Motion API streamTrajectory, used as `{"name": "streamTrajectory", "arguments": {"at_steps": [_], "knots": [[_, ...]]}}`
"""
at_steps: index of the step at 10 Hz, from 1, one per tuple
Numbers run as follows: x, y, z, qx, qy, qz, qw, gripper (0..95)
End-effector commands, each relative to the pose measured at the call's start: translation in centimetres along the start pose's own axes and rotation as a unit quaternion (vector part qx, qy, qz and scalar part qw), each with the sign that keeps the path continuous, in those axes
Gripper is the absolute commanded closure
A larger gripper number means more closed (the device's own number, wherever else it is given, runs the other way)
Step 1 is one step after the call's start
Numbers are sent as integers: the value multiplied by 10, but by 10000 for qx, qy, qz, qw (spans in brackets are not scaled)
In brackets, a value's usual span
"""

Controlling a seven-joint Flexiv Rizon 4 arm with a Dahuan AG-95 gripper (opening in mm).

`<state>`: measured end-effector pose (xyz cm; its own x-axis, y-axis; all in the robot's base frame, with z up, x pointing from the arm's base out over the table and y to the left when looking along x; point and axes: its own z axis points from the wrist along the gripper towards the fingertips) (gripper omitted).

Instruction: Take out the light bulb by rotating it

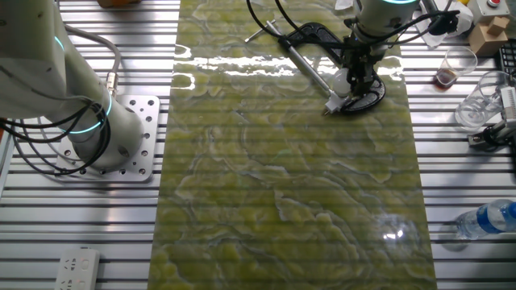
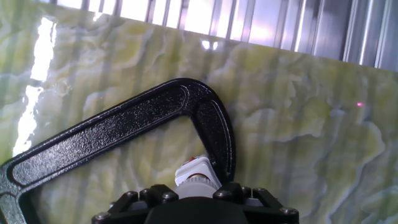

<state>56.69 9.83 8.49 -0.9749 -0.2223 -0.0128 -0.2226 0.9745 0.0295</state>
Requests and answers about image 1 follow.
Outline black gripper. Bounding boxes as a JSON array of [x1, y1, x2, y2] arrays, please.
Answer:
[[342, 34, 388, 100]]

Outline white light bulb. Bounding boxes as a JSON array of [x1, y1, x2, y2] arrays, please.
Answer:
[[332, 67, 352, 97]]

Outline white lamp socket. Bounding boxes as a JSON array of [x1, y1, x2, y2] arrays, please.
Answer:
[[323, 91, 352, 116]]

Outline black C-clamp with steel screw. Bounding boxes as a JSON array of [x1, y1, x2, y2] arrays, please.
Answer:
[[244, 19, 387, 114]]

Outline plastic cup with brown liquid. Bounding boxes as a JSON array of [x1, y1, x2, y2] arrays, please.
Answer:
[[434, 46, 479, 90]]

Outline empty clear plastic cup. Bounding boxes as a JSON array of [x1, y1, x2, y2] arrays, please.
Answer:
[[454, 71, 512, 132]]

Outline green marble pattern mat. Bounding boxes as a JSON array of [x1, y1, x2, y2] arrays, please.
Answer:
[[147, 0, 439, 290]]

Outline crumpled white tissue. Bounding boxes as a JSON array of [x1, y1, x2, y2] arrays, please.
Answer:
[[414, 0, 475, 49]]

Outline small cardboard box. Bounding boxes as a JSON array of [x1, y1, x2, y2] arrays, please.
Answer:
[[468, 24, 509, 56]]

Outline grey emergency stop box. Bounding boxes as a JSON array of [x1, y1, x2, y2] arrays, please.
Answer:
[[467, 0, 506, 25]]

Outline small tan wooden block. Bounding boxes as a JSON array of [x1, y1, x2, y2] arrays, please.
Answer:
[[486, 15, 510, 37]]

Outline black keyboard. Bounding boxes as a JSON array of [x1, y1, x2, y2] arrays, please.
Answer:
[[498, 43, 516, 76]]

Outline water bottle with blue cap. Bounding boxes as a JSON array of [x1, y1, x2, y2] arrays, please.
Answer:
[[455, 199, 516, 242]]

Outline white power strip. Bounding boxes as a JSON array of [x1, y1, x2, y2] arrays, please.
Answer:
[[54, 247, 101, 290]]

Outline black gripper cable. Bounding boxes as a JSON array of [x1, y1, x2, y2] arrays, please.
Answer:
[[246, 0, 460, 52]]

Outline silver camera on black clamp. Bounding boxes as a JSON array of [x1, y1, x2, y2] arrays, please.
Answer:
[[467, 85, 516, 152]]

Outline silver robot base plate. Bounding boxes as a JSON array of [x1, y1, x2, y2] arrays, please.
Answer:
[[54, 94, 161, 183]]

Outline grey base hose cable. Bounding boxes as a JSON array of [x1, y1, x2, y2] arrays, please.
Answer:
[[64, 24, 122, 97]]

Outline black base cable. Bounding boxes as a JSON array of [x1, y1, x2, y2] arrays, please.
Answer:
[[0, 102, 111, 178]]

